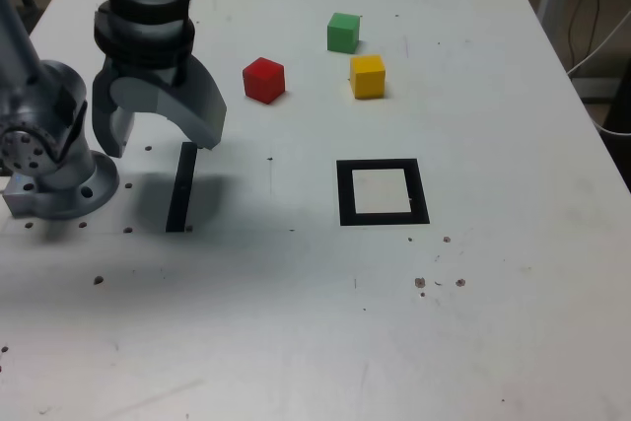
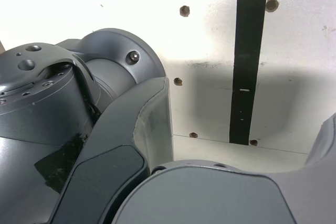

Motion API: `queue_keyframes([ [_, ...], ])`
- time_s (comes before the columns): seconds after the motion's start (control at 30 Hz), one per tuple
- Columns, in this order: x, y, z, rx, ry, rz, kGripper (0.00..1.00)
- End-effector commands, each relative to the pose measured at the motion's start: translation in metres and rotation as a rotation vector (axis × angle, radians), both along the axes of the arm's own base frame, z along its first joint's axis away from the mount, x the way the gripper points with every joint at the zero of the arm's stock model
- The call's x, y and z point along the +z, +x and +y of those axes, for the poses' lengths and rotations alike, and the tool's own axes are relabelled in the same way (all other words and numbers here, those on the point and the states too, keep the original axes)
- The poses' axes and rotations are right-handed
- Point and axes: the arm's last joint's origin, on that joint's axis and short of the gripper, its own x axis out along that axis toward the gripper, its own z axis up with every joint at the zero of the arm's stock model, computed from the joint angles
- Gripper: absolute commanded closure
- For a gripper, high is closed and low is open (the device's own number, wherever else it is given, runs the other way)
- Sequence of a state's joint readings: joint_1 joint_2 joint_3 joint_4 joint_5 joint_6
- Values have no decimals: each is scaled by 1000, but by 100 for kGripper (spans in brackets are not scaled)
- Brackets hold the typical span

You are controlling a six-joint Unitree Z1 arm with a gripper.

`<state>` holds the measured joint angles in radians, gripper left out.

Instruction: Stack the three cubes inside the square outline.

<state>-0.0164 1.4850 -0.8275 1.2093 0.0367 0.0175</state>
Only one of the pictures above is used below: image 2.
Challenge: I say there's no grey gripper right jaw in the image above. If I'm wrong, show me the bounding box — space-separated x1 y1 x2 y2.
112 112 336 224

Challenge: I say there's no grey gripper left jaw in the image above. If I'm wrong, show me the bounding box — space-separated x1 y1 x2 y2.
49 76 174 224

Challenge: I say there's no black tape strip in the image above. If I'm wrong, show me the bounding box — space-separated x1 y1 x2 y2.
229 0 269 146

